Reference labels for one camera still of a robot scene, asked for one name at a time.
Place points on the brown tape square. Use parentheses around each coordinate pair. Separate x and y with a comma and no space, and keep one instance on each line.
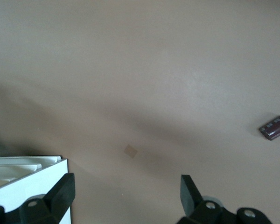
(130,150)

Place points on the white drawer cabinet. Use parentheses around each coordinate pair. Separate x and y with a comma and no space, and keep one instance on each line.
(37,184)

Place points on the dark red rectangular component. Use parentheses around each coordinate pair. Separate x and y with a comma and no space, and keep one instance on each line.
(274,128)

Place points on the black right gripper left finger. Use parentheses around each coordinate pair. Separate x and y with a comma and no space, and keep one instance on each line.
(58,200)

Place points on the white plastic drawer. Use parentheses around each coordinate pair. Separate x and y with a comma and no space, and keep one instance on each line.
(25,160)
(14,169)

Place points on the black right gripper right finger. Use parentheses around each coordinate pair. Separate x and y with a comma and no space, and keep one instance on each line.
(191,200)

